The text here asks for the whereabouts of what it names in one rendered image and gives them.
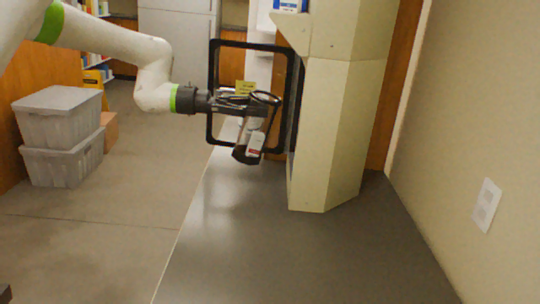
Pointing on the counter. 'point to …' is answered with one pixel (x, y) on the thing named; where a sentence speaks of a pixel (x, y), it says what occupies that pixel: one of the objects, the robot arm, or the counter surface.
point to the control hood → (294, 29)
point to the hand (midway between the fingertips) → (261, 107)
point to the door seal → (285, 94)
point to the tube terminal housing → (339, 100)
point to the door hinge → (292, 103)
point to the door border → (284, 87)
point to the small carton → (290, 6)
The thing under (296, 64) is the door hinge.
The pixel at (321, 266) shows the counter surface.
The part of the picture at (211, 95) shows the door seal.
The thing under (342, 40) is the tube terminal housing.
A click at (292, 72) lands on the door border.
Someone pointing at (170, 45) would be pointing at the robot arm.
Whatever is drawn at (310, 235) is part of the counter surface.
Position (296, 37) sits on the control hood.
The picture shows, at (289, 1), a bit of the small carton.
